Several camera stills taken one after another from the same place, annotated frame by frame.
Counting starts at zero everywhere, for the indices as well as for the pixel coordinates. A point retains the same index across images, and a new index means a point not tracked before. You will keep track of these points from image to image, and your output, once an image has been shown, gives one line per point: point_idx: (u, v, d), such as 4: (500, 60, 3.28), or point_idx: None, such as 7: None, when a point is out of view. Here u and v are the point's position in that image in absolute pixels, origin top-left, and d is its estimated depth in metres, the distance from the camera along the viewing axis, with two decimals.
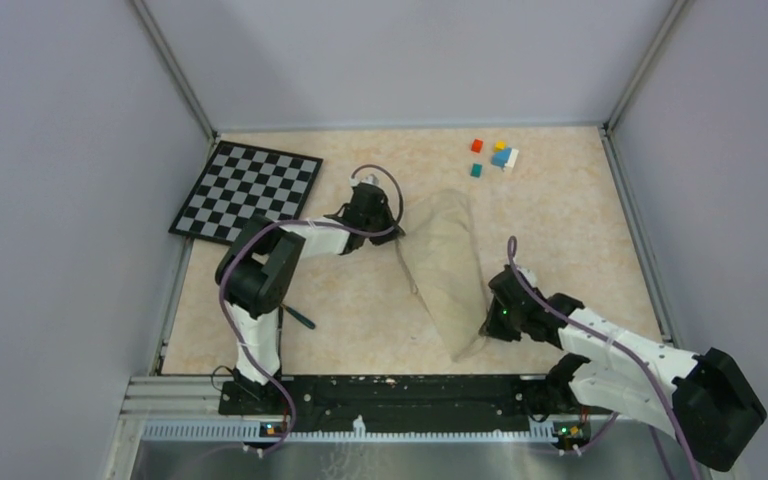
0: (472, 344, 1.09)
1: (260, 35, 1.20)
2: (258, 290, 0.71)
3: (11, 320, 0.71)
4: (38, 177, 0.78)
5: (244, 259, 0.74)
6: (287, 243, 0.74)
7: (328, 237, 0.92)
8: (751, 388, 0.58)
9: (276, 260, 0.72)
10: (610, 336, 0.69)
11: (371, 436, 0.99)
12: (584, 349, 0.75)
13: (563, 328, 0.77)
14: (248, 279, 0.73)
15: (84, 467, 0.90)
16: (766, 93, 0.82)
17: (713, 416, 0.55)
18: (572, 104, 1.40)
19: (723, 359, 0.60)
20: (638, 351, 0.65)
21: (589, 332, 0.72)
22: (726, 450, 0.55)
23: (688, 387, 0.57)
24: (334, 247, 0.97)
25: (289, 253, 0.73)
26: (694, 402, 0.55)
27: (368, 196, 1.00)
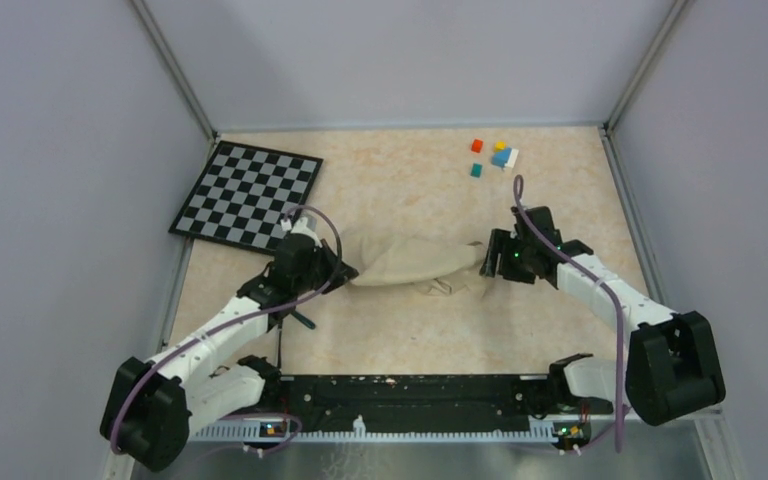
0: (472, 344, 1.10)
1: (260, 35, 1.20)
2: (150, 445, 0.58)
3: (12, 321, 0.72)
4: (39, 177, 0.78)
5: (129, 411, 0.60)
6: (167, 398, 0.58)
7: (238, 333, 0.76)
8: (717, 362, 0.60)
9: (160, 417, 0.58)
10: (600, 278, 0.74)
11: (371, 436, 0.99)
12: (575, 288, 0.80)
13: (563, 263, 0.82)
14: (138, 432, 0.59)
15: (85, 467, 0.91)
16: (766, 93, 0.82)
17: (662, 363, 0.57)
18: (572, 104, 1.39)
19: (698, 322, 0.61)
20: (622, 297, 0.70)
21: (584, 271, 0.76)
22: (661, 399, 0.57)
23: (652, 331, 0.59)
24: (253, 330, 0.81)
25: (175, 405, 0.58)
26: (651, 344, 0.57)
27: (293, 254, 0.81)
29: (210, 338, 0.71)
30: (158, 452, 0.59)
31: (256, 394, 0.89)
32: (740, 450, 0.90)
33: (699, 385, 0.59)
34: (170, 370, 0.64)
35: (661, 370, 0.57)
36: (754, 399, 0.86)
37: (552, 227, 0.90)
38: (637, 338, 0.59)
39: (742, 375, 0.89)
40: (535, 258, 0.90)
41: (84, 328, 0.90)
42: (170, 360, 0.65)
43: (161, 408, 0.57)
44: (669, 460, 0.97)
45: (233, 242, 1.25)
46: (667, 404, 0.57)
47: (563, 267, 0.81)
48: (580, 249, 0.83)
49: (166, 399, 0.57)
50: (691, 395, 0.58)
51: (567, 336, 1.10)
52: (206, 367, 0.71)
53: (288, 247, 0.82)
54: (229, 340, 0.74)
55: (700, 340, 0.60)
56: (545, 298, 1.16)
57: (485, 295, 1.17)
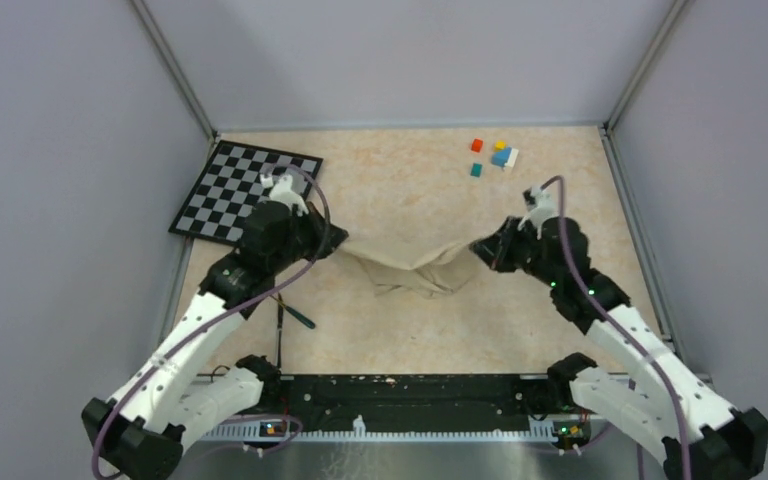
0: (472, 344, 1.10)
1: (260, 35, 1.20)
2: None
3: (10, 320, 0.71)
4: (39, 178, 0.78)
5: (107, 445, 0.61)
6: (131, 441, 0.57)
7: (204, 343, 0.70)
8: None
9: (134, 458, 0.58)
10: (650, 353, 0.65)
11: (371, 435, 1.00)
12: (610, 346, 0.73)
13: (599, 320, 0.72)
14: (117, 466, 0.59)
15: (83, 468, 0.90)
16: (766, 92, 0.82)
17: (724, 468, 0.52)
18: (572, 104, 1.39)
19: (758, 418, 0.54)
20: (676, 381, 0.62)
21: (627, 340, 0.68)
22: None
23: (716, 437, 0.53)
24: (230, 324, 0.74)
25: (143, 447, 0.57)
26: (715, 453, 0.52)
27: (262, 229, 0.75)
29: (169, 363, 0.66)
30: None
31: (254, 396, 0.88)
32: None
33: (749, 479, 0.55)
34: (131, 410, 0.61)
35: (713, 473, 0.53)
36: (752, 400, 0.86)
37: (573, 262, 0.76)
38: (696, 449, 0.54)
39: (742, 376, 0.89)
40: (560, 296, 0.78)
41: (83, 328, 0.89)
42: (132, 391, 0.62)
43: (132, 452, 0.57)
44: None
45: (233, 241, 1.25)
46: None
47: (601, 324, 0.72)
48: (618, 300, 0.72)
49: (136, 443, 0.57)
50: None
51: (567, 335, 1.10)
52: (177, 395, 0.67)
53: (253, 223, 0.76)
54: (194, 356, 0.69)
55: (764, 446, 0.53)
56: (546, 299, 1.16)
57: (486, 295, 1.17)
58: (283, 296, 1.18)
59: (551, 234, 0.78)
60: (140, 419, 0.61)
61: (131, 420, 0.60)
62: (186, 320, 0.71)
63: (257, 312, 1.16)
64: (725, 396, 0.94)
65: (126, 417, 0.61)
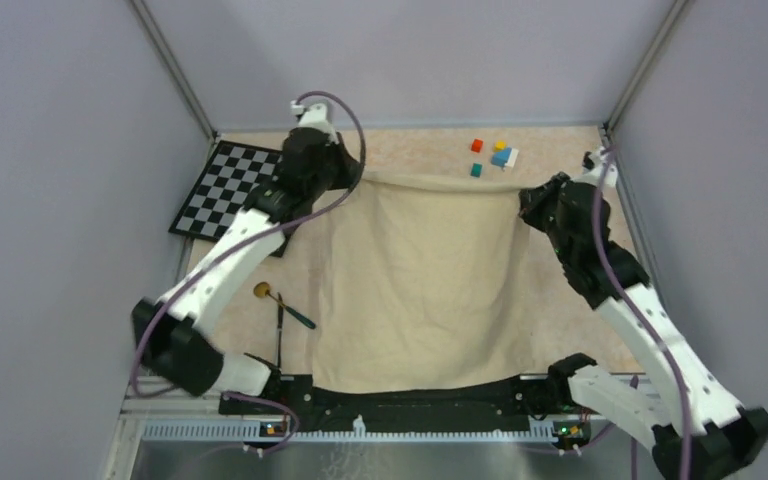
0: (468, 368, 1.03)
1: (260, 34, 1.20)
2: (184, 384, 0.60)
3: (12, 318, 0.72)
4: (40, 180, 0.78)
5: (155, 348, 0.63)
6: (181, 335, 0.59)
7: (252, 251, 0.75)
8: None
9: (186, 360, 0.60)
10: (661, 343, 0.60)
11: (371, 435, 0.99)
12: (623, 329, 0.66)
13: (614, 300, 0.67)
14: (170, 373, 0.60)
15: (87, 465, 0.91)
16: (767, 92, 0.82)
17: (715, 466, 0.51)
18: (571, 105, 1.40)
19: (763, 417, 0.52)
20: (685, 375, 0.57)
21: (642, 322, 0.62)
22: None
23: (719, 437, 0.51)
24: (271, 246, 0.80)
25: (188, 347, 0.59)
26: (712, 450, 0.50)
27: (300, 153, 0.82)
29: (219, 267, 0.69)
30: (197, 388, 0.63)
31: (259, 382, 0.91)
32: None
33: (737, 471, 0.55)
34: (182, 308, 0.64)
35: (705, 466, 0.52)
36: (753, 399, 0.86)
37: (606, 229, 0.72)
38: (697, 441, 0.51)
39: (741, 375, 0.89)
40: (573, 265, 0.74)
41: (84, 327, 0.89)
42: (175, 301, 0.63)
43: (179, 347, 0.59)
44: None
45: None
46: None
47: (616, 302, 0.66)
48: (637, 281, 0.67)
49: (186, 341, 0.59)
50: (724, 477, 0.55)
51: (567, 335, 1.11)
52: (223, 297, 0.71)
53: (298, 142, 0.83)
54: (258, 247, 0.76)
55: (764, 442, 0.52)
56: (546, 298, 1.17)
57: None
58: (283, 296, 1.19)
59: (573, 201, 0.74)
60: (191, 315, 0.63)
61: (180, 316, 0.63)
62: (230, 235, 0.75)
63: (257, 313, 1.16)
64: None
65: (177, 313, 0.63)
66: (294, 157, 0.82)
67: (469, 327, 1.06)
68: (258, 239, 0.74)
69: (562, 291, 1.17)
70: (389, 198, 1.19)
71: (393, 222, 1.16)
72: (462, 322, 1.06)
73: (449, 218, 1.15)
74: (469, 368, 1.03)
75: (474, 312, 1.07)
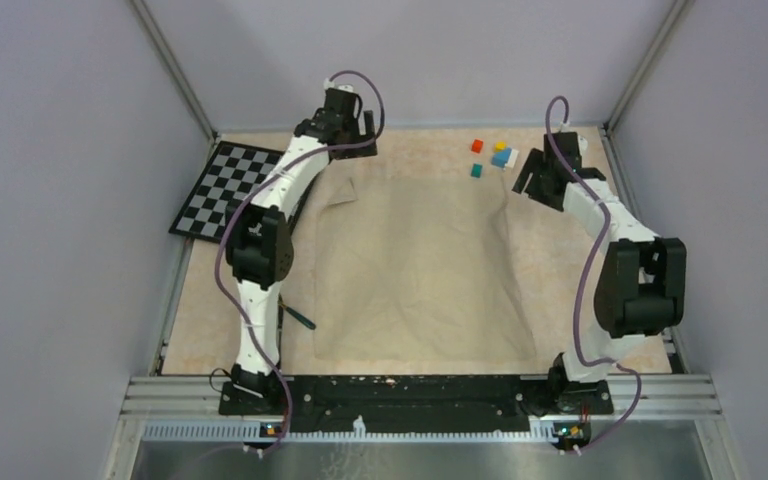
0: (462, 343, 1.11)
1: (260, 35, 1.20)
2: (269, 264, 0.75)
3: (10, 319, 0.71)
4: (39, 181, 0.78)
5: (243, 240, 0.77)
6: (270, 219, 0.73)
7: (307, 169, 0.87)
8: (683, 285, 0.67)
9: (270, 244, 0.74)
10: (600, 199, 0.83)
11: (371, 436, 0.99)
12: (578, 206, 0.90)
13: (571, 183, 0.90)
14: (254, 253, 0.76)
15: (87, 465, 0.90)
16: None
17: (628, 267, 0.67)
18: (571, 105, 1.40)
19: (676, 245, 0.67)
20: (614, 215, 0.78)
21: (586, 190, 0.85)
22: (625, 303, 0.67)
23: (629, 244, 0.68)
24: (320, 164, 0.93)
25: (275, 232, 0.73)
26: (622, 251, 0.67)
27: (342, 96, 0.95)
29: (287, 173, 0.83)
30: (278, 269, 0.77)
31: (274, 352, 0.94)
32: (740, 448, 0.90)
33: (662, 302, 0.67)
34: (266, 201, 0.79)
35: (624, 274, 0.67)
36: (754, 399, 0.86)
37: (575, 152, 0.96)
38: (613, 247, 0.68)
39: (742, 375, 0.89)
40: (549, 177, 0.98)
41: (83, 327, 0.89)
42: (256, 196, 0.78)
43: (270, 228, 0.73)
44: (670, 460, 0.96)
45: None
46: (624, 309, 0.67)
47: (572, 187, 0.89)
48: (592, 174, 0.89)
49: (274, 221, 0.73)
50: (650, 304, 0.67)
51: (567, 336, 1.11)
52: (291, 199, 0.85)
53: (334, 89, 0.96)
54: (310, 164, 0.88)
55: (672, 261, 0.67)
56: (546, 298, 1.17)
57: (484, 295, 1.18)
58: (283, 296, 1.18)
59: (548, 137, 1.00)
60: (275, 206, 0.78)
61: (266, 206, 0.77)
62: (291, 151, 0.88)
63: None
64: (725, 396, 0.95)
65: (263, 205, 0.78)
66: (336, 99, 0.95)
67: (461, 304, 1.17)
68: (313, 154, 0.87)
69: (562, 291, 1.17)
70: (404, 191, 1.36)
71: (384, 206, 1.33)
72: (456, 298, 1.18)
73: (449, 216, 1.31)
74: (461, 340, 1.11)
75: (470, 295, 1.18)
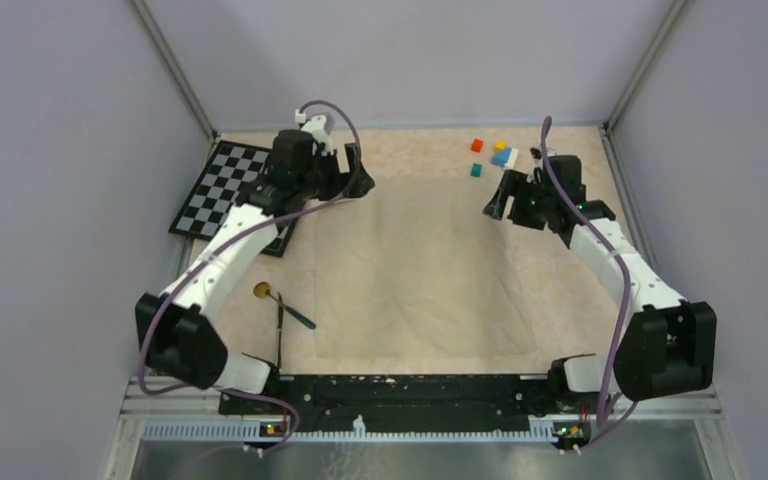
0: (462, 340, 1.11)
1: (260, 34, 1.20)
2: (192, 373, 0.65)
3: (10, 318, 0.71)
4: (39, 180, 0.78)
5: (162, 343, 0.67)
6: (188, 324, 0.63)
7: (246, 247, 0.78)
8: (713, 353, 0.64)
9: (188, 352, 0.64)
10: (615, 250, 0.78)
11: (371, 436, 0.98)
12: (589, 253, 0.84)
13: (578, 225, 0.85)
14: (175, 361, 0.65)
15: (87, 466, 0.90)
16: None
17: (655, 345, 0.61)
18: (571, 105, 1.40)
19: (705, 312, 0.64)
20: (634, 274, 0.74)
21: (600, 238, 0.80)
22: (651, 381, 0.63)
23: (656, 315, 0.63)
24: (265, 237, 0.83)
25: (194, 342, 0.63)
26: (649, 327, 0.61)
27: (291, 146, 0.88)
29: (218, 258, 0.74)
30: (201, 380, 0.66)
31: (261, 381, 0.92)
32: (740, 448, 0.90)
33: (687, 369, 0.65)
34: (187, 297, 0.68)
35: (651, 351, 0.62)
36: (754, 400, 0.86)
37: (579, 182, 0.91)
38: (638, 318, 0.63)
39: (742, 375, 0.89)
40: (553, 208, 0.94)
41: (83, 327, 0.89)
42: (178, 292, 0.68)
43: (188, 335, 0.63)
44: (670, 460, 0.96)
45: None
46: (651, 385, 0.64)
47: (580, 228, 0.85)
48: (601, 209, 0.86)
49: (194, 329, 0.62)
50: (675, 377, 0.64)
51: (567, 335, 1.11)
52: (225, 288, 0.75)
53: (289, 137, 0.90)
54: (250, 244, 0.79)
55: (703, 330, 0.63)
56: (546, 298, 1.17)
57: (484, 295, 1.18)
58: (283, 296, 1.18)
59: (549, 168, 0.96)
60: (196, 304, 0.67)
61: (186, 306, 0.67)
62: (228, 227, 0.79)
63: (256, 313, 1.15)
64: (726, 396, 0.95)
65: (184, 304, 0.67)
66: (284, 152, 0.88)
67: (461, 302, 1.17)
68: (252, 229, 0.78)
69: (562, 291, 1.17)
70: (401, 188, 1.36)
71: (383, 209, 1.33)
72: (456, 296, 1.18)
73: (444, 213, 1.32)
74: (461, 337, 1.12)
75: (468, 293, 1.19)
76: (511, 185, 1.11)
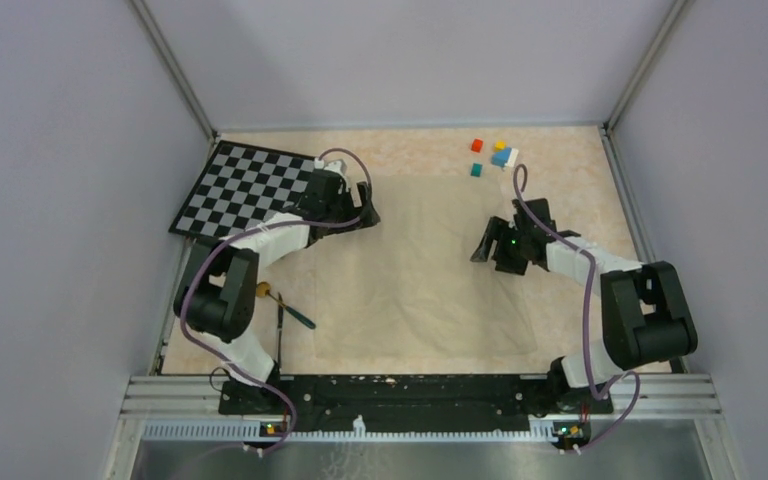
0: (462, 340, 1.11)
1: (260, 35, 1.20)
2: (223, 316, 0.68)
3: (10, 318, 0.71)
4: (39, 181, 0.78)
5: (200, 290, 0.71)
6: (241, 259, 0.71)
7: (286, 237, 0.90)
8: (687, 304, 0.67)
9: (233, 285, 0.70)
10: (581, 248, 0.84)
11: (371, 436, 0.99)
12: (563, 264, 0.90)
13: (550, 244, 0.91)
14: (209, 305, 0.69)
15: (87, 465, 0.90)
16: None
17: (627, 297, 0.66)
18: (572, 104, 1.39)
19: (666, 267, 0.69)
20: (599, 258, 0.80)
21: (566, 243, 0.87)
22: (640, 342, 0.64)
23: (621, 274, 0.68)
24: (296, 242, 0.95)
25: (244, 274, 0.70)
26: (617, 282, 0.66)
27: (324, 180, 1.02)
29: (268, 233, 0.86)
30: (232, 326, 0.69)
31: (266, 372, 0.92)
32: (740, 449, 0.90)
33: (672, 331, 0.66)
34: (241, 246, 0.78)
35: (626, 306, 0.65)
36: (754, 400, 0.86)
37: (549, 218, 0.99)
38: (607, 280, 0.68)
39: (742, 375, 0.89)
40: (529, 243, 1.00)
41: (83, 328, 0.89)
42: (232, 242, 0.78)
43: (239, 268, 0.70)
44: (669, 460, 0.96)
45: None
46: (640, 348, 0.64)
47: (552, 246, 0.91)
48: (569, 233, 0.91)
49: (245, 263, 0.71)
50: (663, 339, 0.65)
51: (567, 335, 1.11)
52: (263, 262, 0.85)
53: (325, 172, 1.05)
54: (287, 240, 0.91)
55: (668, 284, 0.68)
56: (545, 298, 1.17)
57: (484, 294, 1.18)
58: (283, 296, 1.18)
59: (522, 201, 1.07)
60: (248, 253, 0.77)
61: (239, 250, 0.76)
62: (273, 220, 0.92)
63: (256, 313, 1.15)
64: (725, 397, 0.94)
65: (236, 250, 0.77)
66: (318, 184, 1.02)
67: (462, 302, 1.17)
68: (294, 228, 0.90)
69: (562, 291, 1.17)
70: (401, 188, 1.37)
71: (384, 209, 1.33)
72: (456, 296, 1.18)
73: (444, 213, 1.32)
74: (462, 338, 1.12)
75: (467, 293, 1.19)
76: (496, 230, 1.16)
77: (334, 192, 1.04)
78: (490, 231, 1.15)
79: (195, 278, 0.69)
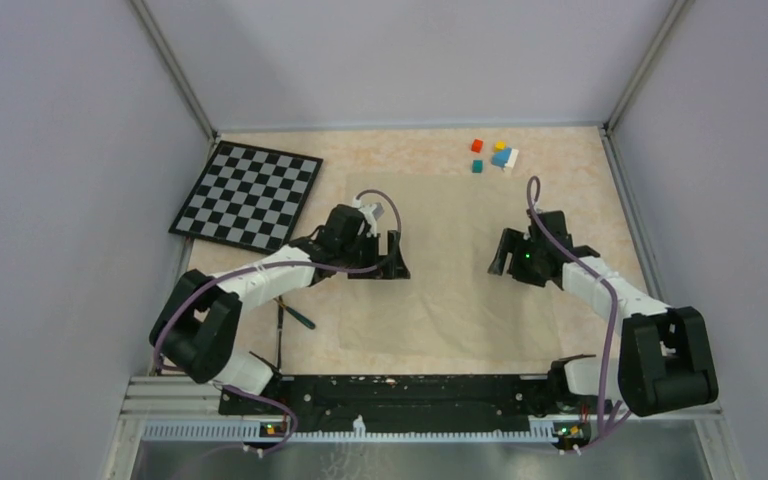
0: (462, 340, 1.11)
1: (259, 34, 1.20)
2: (191, 360, 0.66)
3: (12, 316, 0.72)
4: (40, 178, 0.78)
5: (177, 323, 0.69)
6: (220, 306, 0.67)
7: (288, 274, 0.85)
8: (711, 357, 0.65)
9: (207, 331, 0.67)
10: (601, 275, 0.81)
11: (371, 436, 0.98)
12: (578, 285, 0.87)
13: (568, 263, 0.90)
14: (183, 344, 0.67)
15: (88, 465, 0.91)
16: (767, 93, 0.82)
17: (649, 348, 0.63)
18: (571, 104, 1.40)
19: (693, 317, 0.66)
20: (620, 291, 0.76)
21: (584, 268, 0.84)
22: (654, 392, 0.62)
23: (645, 320, 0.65)
24: (299, 281, 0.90)
25: (220, 324, 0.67)
26: (640, 331, 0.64)
27: (347, 218, 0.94)
29: (265, 271, 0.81)
30: (198, 372, 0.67)
31: (262, 382, 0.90)
32: (740, 449, 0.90)
33: (692, 381, 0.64)
34: (228, 287, 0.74)
35: (647, 357, 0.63)
36: (754, 400, 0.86)
37: (564, 231, 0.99)
38: (629, 326, 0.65)
39: (741, 375, 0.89)
40: (543, 258, 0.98)
41: (83, 327, 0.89)
42: (222, 280, 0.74)
43: (215, 315, 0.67)
44: (669, 459, 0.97)
45: (234, 242, 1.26)
46: (656, 397, 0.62)
47: (571, 266, 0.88)
48: (587, 252, 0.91)
49: (223, 310, 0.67)
50: (682, 390, 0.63)
51: (567, 336, 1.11)
52: (254, 298, 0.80)
53: (347, 209, 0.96)
54: (287, 276, 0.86)
55: (692, 332, 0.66)
56: (545, 299, 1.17)
57: (484, 295, 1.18)
58: (283, 296, 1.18)
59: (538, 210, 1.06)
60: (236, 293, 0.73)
61: (226, 291, 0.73)
62: (278, 255, 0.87)
63: (257, 314, 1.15)
64: (726, 396, 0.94)
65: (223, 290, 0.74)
66: (338, 221, 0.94)
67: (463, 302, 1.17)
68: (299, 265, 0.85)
69: (563, 291, 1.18)
70: (401, 186, 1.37)
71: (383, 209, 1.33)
72: (456, 299, 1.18)
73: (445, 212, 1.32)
74: (462, 337, 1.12)
75: (468, 293, 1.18)
76: (509, 242, 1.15)
77: (354, 232, 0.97)
78: (503, 244, 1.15)
79: (173, 317, 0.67)
